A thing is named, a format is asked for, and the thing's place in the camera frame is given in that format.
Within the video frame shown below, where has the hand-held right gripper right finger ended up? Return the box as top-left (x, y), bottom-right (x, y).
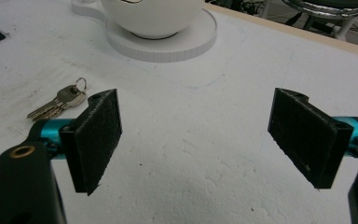
top-left (267, 87), bottom-right (358, 189)

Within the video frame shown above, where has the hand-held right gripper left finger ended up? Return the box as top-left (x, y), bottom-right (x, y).
top-left (27, 88), bottom-right (123, 197)

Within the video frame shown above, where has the bunch of metal keys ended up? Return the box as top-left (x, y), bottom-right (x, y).
top-left (26, 77), bottom-right (88, 122)

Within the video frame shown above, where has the white round base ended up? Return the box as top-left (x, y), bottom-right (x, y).
top-left (71, 0), bottom-right (218, 63)

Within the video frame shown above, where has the chrome stool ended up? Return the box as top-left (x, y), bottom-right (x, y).
top-left (259, 0), bottom-right (358, 41)

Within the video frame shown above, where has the white bowl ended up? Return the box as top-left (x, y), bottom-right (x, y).
top-left (100, 0), bottom-right (206, 40)

